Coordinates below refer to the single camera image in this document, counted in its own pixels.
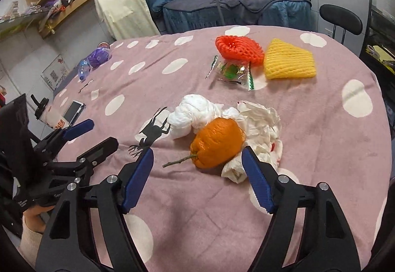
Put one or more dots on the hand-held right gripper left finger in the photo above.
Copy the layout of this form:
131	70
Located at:
139	179

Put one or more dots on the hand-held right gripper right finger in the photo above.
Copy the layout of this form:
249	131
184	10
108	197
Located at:
257	181

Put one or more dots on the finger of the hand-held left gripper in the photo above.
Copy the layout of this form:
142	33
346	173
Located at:
98	150
78	129

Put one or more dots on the orange citrus fruit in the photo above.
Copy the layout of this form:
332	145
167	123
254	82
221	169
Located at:
216	142

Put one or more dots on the person's left forearm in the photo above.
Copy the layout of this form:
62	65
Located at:
29	244

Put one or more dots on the person's left hand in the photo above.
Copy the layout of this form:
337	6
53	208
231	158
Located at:
34	217

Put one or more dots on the smartphone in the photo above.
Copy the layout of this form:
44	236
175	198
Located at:
74	110

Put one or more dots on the crumpled white paper wrapper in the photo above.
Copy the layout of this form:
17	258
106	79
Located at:
233	170

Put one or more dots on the milk tea cup with straw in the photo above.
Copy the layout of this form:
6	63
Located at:
51	116

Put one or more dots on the clear film with black print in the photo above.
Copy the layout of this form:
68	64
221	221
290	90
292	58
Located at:
152	130

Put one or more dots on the small clear water bottle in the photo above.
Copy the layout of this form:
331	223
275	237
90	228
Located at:
83	70

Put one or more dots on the purple bag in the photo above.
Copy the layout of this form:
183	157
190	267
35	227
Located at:
98	57

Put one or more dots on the clear candy wrapper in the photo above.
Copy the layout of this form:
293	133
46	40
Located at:
231	73

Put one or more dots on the yellow foam fruit net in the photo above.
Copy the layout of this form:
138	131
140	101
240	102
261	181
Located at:
290	60

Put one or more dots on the cream cloth over chair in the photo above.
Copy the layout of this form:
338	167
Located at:
123	6

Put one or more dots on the red foam fruit net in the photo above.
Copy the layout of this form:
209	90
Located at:
239	48

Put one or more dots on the grey massage bed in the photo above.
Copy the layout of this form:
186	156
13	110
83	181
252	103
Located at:
234	17

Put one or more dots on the black chair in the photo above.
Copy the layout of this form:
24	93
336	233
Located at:
339	20

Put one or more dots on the black trolley cart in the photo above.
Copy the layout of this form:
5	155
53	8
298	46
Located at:
375	31

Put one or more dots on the wall notice sheet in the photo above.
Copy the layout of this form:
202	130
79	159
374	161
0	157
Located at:
55	73

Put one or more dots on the glass wall shelf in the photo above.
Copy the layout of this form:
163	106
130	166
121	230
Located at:
15	25

